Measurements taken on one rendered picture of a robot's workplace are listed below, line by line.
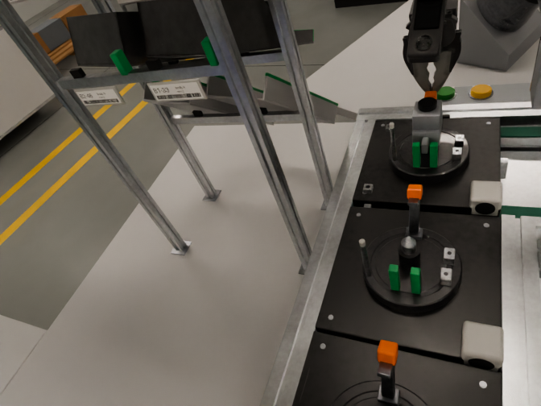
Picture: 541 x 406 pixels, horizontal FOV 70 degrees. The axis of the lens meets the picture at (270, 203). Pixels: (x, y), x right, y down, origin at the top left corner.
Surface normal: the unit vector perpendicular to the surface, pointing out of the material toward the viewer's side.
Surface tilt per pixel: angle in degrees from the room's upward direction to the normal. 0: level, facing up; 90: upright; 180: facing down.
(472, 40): 90
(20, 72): 90
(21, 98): 90
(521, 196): 0
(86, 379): 0
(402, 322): 0
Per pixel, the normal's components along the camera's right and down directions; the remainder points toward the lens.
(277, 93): 0.83, 0.19
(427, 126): -0.34, 0.74
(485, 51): -0.71, 0.63
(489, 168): -0.29, -0.67
